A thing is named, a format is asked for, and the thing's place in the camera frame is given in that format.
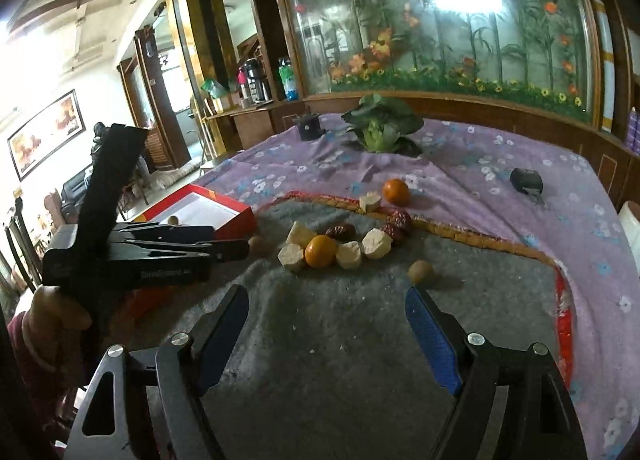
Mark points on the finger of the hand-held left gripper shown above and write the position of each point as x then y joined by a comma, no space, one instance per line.
230,250
175,231

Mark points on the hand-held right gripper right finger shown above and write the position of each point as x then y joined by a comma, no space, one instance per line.
432,340

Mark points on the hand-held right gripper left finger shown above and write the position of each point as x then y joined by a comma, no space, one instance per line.
232,307

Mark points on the brown longan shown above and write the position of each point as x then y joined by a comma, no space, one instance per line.
256,244
172,220
420,271

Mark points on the red-rimmed white tray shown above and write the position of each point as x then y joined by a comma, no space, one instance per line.
200,207

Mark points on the pale sugarcane chunk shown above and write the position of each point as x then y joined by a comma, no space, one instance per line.
348,255
300,235
370,201
291,257
377,243

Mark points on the orange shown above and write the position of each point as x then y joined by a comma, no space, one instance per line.
320,251
396,191

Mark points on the red date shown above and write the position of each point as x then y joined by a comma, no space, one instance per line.
341,231
400,219
397,236

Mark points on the person's left hand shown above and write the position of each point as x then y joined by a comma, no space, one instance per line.
55,310

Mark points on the black sofa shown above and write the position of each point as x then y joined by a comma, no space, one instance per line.
75,190

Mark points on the dark cloth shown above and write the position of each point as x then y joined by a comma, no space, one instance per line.
100,140

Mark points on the beige doormat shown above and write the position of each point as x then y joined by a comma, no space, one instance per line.
175,176

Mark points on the grey mat with red border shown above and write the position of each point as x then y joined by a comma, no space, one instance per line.
325,340

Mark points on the dark wooden chair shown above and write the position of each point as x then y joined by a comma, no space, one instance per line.
22,245

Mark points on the wooden sideboard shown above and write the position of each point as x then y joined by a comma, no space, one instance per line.
250,122

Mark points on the green plastic bag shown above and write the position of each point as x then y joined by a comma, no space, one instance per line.
214,88

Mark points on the black cup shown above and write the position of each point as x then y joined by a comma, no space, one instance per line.
307,127

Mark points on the pink flask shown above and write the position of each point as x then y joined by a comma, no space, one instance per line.
243,85

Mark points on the golden wooden pillar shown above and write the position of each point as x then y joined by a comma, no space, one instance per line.
195,40

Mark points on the black thermos jug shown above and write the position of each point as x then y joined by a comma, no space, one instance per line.
259,82

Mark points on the green plastic bottle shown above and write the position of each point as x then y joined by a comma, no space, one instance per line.
288,82

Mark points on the purple floral blanket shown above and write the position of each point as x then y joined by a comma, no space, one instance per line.
475,165

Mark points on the black key fob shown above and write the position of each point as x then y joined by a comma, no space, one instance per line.
526,181

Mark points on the green leafy cabbage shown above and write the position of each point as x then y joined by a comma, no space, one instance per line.
380,132

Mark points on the fish tank with plants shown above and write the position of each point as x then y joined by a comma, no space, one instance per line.
450,40

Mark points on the framed wall picture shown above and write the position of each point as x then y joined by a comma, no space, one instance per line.
45,132

